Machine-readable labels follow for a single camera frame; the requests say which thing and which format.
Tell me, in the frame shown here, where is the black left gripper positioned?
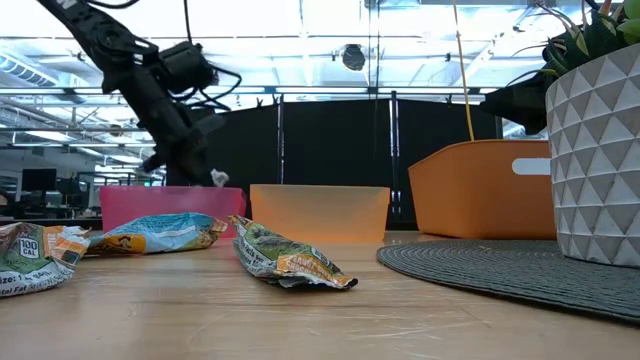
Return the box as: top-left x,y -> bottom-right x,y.
102,62 -> 226,189

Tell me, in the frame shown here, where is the blue yellow wrapper granola bar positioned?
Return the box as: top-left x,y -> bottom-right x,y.
84,211 -> 229,257

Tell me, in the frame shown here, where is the green orange wrapper granola bar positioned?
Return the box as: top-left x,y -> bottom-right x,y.
227,214 -> 360,291

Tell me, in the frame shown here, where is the green orange 100 cal bar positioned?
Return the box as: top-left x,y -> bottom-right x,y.
0,219 -> 92,299

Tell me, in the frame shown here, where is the translucent pink bin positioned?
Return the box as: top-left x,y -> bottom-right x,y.
98,185 -> 248,239

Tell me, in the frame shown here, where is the white triangle pattern pot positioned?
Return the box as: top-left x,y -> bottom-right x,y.
544,43 -> 640,269

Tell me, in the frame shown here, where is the opaque orange bin with slot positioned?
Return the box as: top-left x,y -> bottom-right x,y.
407,139 -> 557,241

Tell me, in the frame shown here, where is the green succulent plant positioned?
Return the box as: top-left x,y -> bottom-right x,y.
504,0 -> 640,96

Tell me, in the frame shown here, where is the translucent orange bin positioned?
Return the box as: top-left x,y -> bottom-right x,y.
249,183 -> 392,245

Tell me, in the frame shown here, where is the black curtain partition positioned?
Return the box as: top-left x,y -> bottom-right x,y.
166,91 -> 505,232

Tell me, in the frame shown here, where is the grey round placemat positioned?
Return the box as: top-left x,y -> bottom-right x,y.
375,238 -> 640,326

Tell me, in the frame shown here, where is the black monitor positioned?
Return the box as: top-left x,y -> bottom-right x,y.
20,168 -> 58,194

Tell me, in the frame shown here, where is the black ceiling fixture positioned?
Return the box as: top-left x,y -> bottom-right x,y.
340,43 -> 368,73

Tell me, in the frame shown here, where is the yellow hanging cable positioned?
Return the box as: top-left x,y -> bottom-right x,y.
451,0 -> 476,143

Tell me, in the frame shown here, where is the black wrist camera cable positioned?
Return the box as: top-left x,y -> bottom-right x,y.
182,0 -> 244,112

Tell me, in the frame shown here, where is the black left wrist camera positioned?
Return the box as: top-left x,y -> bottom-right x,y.
158,41 -> 220,95

